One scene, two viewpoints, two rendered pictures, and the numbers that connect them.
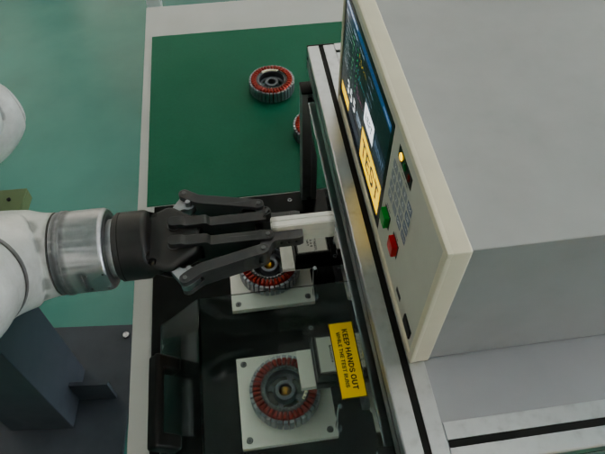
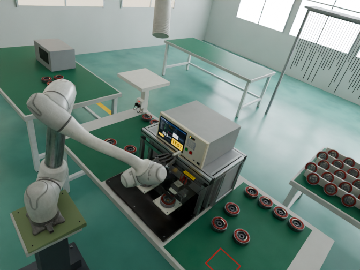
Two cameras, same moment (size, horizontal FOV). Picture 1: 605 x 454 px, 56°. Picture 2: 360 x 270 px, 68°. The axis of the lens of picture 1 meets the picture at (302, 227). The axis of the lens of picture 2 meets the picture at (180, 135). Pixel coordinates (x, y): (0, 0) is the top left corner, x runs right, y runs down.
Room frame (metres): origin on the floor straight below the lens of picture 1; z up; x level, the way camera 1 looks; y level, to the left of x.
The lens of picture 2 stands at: (-0.56, 0.95, 2.23)
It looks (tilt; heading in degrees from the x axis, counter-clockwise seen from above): 34 degrees down; 315
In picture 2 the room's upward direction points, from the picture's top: 12 degrees clockwise
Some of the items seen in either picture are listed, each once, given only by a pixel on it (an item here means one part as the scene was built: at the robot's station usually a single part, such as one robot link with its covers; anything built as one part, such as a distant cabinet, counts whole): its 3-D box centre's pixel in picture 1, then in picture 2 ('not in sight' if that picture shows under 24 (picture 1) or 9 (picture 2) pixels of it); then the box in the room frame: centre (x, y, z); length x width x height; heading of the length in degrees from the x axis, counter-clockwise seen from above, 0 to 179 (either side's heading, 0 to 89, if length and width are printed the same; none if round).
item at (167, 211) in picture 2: not in sight; (167, 202); (0.35, 0.03, 0.78); 0.15 x 0.15 x 0.01; 8
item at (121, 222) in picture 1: (159, 242); (158, 163); (0.36, 0.16, 1.18); 0.09 x 0.08 x 0.07; 98
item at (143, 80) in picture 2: not in sight; (141, 98); (1.44, -0.40, 0.98); 0.37 x 0.35 x 0.46; 8
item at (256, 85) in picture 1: (271, 84); (110, 143); (1.15, 0.08, 0.77); 0.11 x 0.11 x 0.04
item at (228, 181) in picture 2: not in sight; (227, 182); (0.20, -0.40, 0.91); 0.28 x 0.03 x 0.32; 98
